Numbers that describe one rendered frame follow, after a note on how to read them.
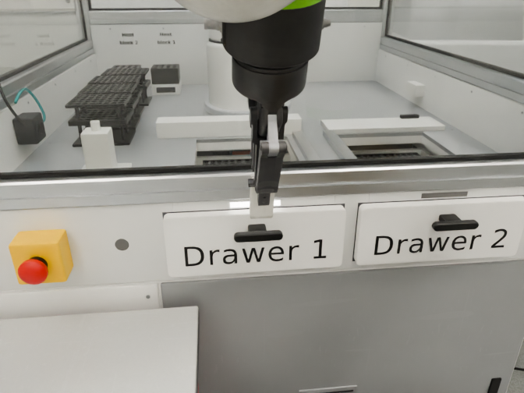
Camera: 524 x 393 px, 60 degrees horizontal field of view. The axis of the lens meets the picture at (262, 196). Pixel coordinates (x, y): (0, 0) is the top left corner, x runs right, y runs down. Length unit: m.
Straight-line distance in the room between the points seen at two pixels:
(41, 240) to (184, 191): 0.22
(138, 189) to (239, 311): 0.29
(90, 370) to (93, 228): 0.21
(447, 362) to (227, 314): 0.47
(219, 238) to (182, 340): 0.16
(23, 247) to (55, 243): 0.05
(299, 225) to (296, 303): 0.17
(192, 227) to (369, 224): 0.28
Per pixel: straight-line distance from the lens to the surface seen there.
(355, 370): 0.98
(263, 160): 0.47
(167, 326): 0.76
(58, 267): 0.75
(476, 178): 0.82
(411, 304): 0.91
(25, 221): 0.78
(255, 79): 0.43
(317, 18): 0.42
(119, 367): 0.72
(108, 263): 0.79
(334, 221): 0.74
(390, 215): 0.76
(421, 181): 0.78
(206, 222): 0.71
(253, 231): 0.69
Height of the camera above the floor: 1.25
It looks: 25 degrees down
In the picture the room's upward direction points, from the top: straight up
